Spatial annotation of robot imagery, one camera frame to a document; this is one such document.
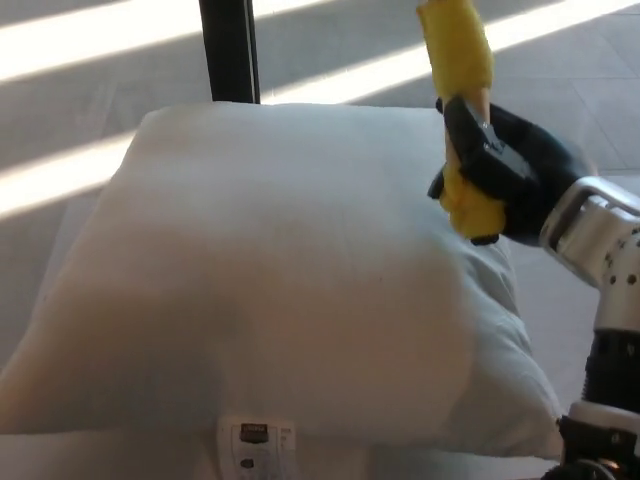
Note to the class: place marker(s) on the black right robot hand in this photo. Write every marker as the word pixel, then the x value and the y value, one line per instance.
pixel 530 165

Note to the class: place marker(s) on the black vertical post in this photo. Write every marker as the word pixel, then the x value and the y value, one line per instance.
pixel 230 50

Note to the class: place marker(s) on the white square pillow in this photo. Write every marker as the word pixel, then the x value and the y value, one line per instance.
pixel 260 280

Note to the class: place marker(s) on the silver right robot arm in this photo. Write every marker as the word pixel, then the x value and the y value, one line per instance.
pixel 600 235

